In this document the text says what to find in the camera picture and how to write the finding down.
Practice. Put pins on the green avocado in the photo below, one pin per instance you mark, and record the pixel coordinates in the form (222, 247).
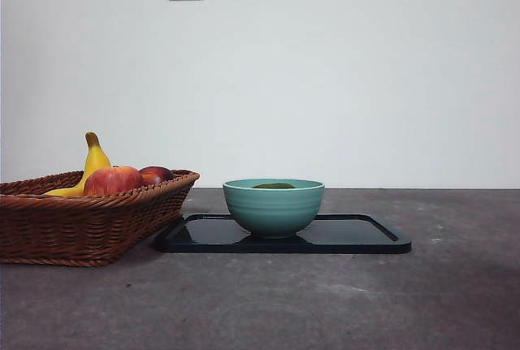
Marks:
(272, 186)

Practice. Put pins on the teal ribbed bowl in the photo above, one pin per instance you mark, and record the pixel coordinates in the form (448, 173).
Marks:
(272, 212)

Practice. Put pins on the black rectangular tray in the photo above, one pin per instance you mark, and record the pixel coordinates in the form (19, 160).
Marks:
(357, 236)

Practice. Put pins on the red yellow apple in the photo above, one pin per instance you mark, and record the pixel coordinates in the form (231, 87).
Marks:
(113, 179)

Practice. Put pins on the yellow banana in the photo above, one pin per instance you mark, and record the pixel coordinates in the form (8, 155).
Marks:
(96, 159)

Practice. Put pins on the brown wicker basket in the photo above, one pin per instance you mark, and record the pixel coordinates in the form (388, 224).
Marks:
(81, 228)

